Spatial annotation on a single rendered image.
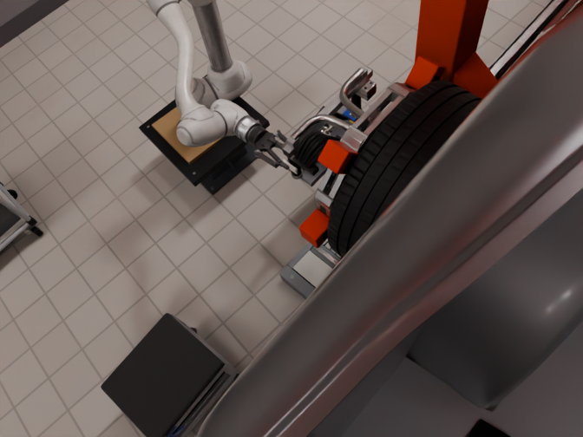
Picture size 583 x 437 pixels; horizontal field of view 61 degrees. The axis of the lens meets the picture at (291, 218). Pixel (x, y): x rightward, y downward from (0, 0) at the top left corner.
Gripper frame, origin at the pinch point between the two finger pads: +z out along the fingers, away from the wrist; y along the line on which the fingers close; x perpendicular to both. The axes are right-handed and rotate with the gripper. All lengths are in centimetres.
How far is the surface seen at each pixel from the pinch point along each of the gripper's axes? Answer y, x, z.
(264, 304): 38, -83, -1
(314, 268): 10, -75, 8
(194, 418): 93, -67, 16
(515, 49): -128, -44, 18
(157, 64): -31, -83, -168
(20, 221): 93, -68, -130
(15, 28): 12, -78, -278
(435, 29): -60, 20, 13
